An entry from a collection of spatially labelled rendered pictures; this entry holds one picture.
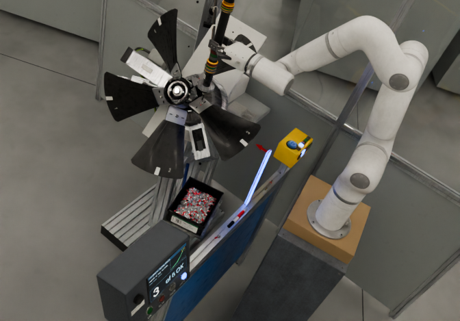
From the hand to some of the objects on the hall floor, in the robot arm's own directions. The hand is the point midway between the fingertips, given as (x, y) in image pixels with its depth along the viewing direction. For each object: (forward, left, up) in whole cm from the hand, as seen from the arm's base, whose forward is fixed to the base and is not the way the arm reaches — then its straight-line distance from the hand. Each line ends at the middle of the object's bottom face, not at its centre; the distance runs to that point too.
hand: (218, 42), depth 167 cm
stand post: (+10, -8, -149) cm, 150 cm away
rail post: (-20, +66, -147) cm, 162 cm away
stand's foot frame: (+7, -17, -150) cm, 151 cm away
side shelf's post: (-4, -50, -151) cm, 159 cm away
